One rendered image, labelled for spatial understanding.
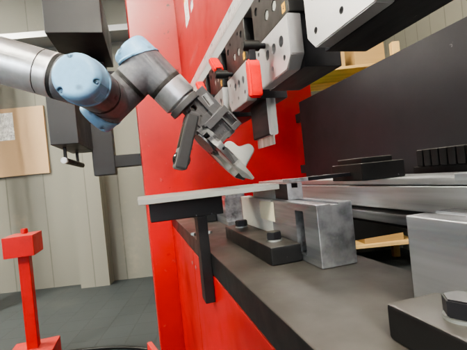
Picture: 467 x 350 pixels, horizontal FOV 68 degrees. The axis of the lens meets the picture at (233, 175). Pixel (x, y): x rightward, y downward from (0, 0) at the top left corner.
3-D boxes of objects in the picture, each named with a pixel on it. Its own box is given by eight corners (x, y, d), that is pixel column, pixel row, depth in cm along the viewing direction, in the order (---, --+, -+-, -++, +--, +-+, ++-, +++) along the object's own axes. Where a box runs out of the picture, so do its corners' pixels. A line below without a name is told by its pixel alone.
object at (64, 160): (79, 167, 205) (78, 154, 205) (85, 167, 205) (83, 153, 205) (60, 163, 161) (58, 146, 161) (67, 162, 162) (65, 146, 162)
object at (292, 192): (253, 196, 83) (251, 183, 83) (265, 194, 84) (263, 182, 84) (288, 200, 63) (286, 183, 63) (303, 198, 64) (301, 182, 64)
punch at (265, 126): (254, 149, 80) (250, 108, 80) (263, 148, 81) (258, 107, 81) (270, 144, 70) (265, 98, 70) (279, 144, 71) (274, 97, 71)
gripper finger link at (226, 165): (258, 164, 79) (233, 135, 75) (240, 183, 78) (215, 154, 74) (251, 163, 82) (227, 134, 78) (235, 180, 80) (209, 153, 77)
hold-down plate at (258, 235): (226, 238, 84) (224, 226, 84) (247, 235, 85) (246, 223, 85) (272, 267, 55) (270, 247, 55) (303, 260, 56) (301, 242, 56)
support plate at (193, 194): (137, 201, 77) (137, 196, 77) (250, 187, 84) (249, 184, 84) (137, 205, 59) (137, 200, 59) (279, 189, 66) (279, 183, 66)
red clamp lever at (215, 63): (206, 56, 84) (216, 72, 77) (223, 56, 85) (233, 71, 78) (206, 63, 85) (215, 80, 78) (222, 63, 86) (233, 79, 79)
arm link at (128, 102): (61, 99, 62) (105, 56, 62) (85, 111, 73) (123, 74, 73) (93, 130, 62) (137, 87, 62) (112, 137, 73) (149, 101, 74)
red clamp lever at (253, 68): (246, 99, 59) (240, 42, 59) (268, 98, 60) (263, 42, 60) (249, 96, 57) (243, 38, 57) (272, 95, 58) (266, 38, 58)
